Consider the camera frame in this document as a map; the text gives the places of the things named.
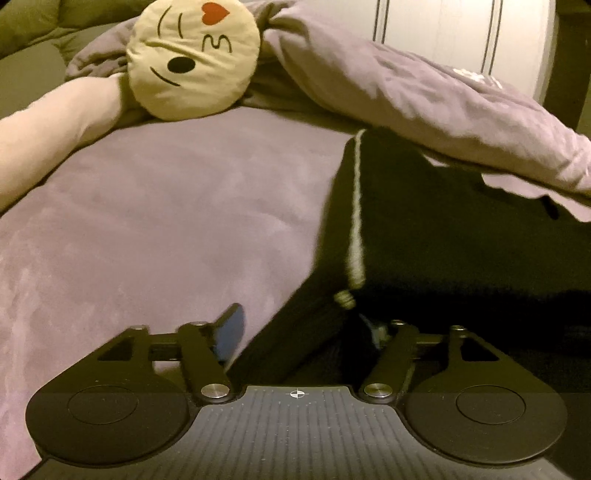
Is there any white wardrobe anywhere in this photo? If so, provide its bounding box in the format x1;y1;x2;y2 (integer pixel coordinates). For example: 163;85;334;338
365;0;561;112

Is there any purple fleece duvet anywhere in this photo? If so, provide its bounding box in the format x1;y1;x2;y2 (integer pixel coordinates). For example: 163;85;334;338
65;0;591;222

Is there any dark door frame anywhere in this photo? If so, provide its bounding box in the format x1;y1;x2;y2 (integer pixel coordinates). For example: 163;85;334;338
542;0;591;139

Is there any purple bed sheet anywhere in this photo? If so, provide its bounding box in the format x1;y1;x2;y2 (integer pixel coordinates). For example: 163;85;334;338
0;104;363;467

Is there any long pink plush pillow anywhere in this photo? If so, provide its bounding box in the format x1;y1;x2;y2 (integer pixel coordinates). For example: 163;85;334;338
0;74;136;215

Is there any round yellow emoji pillow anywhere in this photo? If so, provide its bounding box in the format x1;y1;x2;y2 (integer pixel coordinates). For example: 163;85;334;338
126;0;262;123

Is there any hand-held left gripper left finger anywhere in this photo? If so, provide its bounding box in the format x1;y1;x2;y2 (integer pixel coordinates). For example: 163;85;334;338
95;303;247;405

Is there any black garment with white stripe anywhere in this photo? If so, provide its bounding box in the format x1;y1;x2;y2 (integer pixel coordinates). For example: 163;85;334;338
226;128;591;391

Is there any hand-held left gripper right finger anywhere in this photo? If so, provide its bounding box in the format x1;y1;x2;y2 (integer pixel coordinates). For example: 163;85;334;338
360;318;514;407

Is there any olive upholstered headboard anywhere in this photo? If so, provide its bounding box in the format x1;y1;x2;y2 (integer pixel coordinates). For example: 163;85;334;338
0;0;154;116

